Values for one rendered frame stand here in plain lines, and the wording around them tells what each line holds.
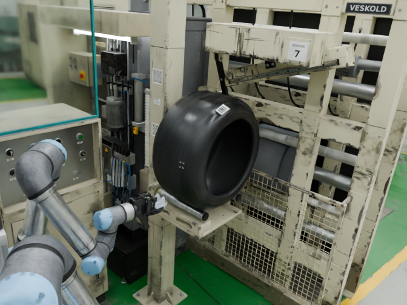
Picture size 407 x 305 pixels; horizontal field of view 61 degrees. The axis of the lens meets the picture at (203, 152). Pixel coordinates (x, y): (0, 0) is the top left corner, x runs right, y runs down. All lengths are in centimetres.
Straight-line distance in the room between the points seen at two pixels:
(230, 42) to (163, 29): 34
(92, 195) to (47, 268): 131
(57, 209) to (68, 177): 73
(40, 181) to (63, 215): 14
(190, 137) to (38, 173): 61
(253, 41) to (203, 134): 54
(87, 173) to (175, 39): 88
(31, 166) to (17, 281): 59
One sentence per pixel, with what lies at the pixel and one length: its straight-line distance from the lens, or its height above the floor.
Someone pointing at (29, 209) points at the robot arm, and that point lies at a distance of 147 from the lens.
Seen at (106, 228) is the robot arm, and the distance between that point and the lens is 139.
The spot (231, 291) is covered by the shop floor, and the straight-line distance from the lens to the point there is 266.
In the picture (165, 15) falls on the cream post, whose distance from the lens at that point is 175.
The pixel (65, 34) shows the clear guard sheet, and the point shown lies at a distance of 179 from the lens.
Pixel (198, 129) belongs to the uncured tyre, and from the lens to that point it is 148.
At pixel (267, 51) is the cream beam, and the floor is 168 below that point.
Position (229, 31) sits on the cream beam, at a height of 175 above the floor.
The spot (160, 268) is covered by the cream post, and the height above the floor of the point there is 31.
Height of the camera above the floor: 183
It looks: 22 degrees down
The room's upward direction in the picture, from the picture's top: 4 degrees clockwise
